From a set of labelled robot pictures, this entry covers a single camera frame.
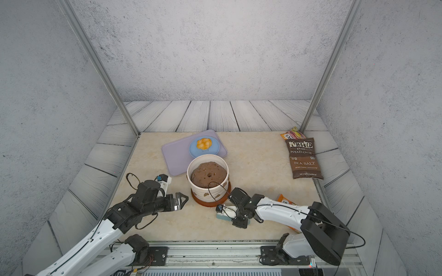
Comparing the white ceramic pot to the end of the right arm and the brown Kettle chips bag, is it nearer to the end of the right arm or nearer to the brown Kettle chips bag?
the end of the right arm

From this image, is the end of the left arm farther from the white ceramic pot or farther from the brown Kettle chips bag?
the brown Kettle chips bag

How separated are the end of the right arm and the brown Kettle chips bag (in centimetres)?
43

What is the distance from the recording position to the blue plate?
43.6 inches

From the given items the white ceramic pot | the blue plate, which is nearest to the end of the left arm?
the white ceramic pot

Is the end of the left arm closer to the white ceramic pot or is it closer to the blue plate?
the white ceramic pot

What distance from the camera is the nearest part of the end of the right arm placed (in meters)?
0.60

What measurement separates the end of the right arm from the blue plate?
435 mm

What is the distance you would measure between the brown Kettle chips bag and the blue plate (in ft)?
1.52

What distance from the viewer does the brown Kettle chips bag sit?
98 cm
